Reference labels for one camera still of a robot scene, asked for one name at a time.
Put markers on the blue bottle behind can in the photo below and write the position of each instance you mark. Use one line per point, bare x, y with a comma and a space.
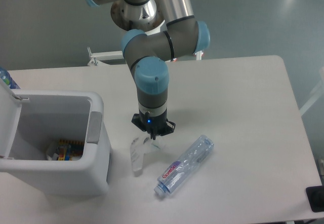
9, 81

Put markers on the white trash can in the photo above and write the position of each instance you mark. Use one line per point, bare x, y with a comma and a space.
32, 119

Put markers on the clear plastic water bottle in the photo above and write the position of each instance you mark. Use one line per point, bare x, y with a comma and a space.
183, 167

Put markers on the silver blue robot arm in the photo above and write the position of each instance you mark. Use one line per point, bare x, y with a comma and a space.
146, 55

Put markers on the colourful trash in can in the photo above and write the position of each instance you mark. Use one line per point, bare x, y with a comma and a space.
65, 150

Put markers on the black device at table edge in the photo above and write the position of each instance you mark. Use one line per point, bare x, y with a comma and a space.
315, 198

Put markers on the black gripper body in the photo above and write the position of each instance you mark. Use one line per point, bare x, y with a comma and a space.
147, 122

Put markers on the white plastic wrapper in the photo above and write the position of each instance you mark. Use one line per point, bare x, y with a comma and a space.
141, 146

